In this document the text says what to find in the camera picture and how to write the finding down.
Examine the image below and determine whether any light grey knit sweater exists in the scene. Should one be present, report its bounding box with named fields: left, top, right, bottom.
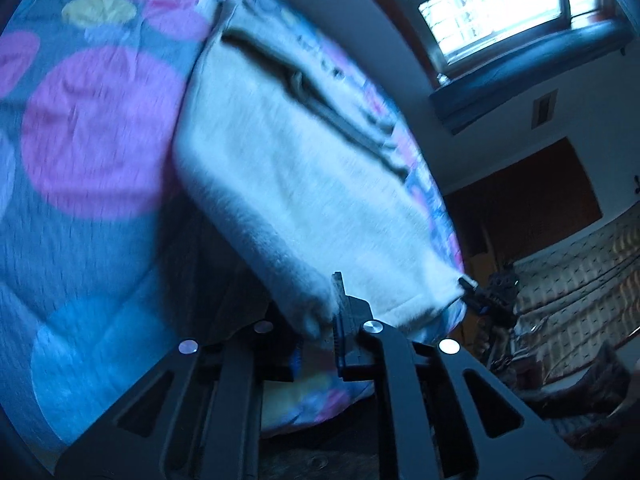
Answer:
left=172, top=0, right=463, bottom=339

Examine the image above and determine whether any person's right hand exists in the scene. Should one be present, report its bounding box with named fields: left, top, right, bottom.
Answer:
left=472, top=327, right=502, bottom=368

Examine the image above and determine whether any dark wooden doorway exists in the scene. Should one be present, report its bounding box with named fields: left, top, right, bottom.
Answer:
left=444, top=138, right=602, bottom=266

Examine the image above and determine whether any patterned sofa cover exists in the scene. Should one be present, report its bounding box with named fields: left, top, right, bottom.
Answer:
left=511, top=205, right=639, bottom=385

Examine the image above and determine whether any colourful circle pattern bedsheet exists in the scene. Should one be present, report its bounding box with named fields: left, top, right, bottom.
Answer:
left=0, top=0, right=469, bottom=461

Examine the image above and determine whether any brown framed window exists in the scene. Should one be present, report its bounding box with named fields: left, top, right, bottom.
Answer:
left=374, top=0, right=620, bottom=87

